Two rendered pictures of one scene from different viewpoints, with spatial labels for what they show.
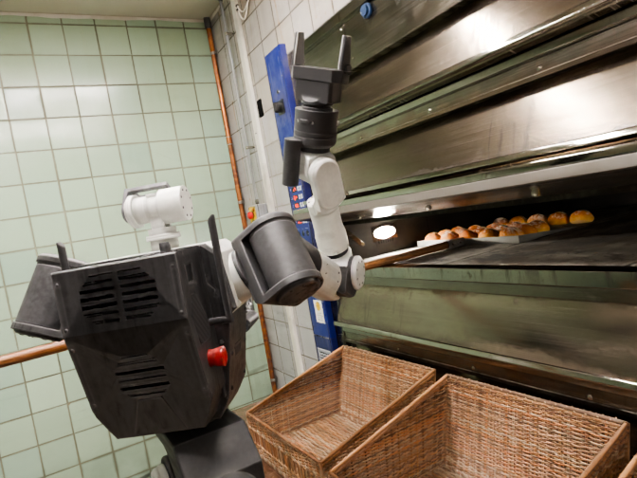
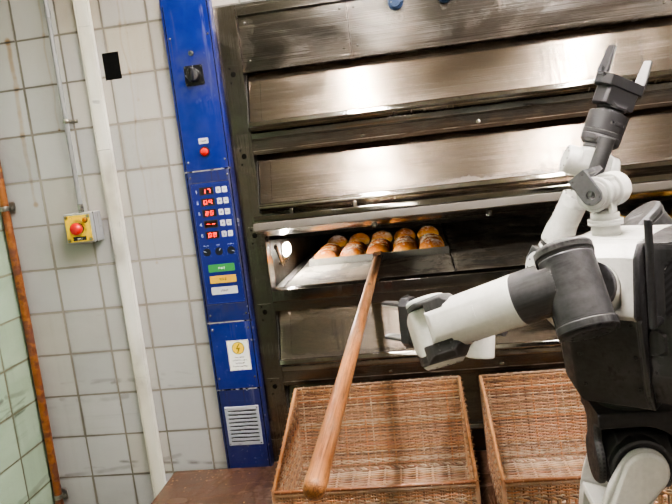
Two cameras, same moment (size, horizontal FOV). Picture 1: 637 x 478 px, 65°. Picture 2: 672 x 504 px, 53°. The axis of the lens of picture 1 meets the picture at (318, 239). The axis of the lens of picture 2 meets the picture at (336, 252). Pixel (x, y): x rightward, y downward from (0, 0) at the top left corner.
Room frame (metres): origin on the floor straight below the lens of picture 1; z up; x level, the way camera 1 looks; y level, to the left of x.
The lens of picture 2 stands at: (0.61, 1.58, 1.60)
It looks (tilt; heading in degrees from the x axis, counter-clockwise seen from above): 8 degrees down; 307
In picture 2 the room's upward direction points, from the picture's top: 7 degrees counter-clockwise
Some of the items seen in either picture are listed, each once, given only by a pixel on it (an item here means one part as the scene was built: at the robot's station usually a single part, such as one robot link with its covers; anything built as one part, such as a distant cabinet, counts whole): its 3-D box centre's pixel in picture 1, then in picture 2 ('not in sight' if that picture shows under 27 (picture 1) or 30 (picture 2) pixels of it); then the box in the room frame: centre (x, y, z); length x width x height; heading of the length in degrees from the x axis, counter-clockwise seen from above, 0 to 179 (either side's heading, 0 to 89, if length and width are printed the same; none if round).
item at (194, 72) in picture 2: (276, 101); (191, 67); (2.21, 0.08, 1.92); 0.06 x 0.04 x 0.11; 29
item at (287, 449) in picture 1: (337, 413); (377, 452); (1.70, 0.04, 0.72); 0.56 x 0.49 x 0.28; 30
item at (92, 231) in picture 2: (259, 213); (83, 227); (2.61, 0.29, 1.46); 0.10 x 0.07 x 0.10; 29
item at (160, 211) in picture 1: (161, 212); (604, 197); (0.94, 0.28, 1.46); 0.10 x 0.07 x 0.09; 85
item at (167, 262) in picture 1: (167, 324); (644, 305); (0.88, 0.29, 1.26); 0.34 x 0.30 x 0.36; 85
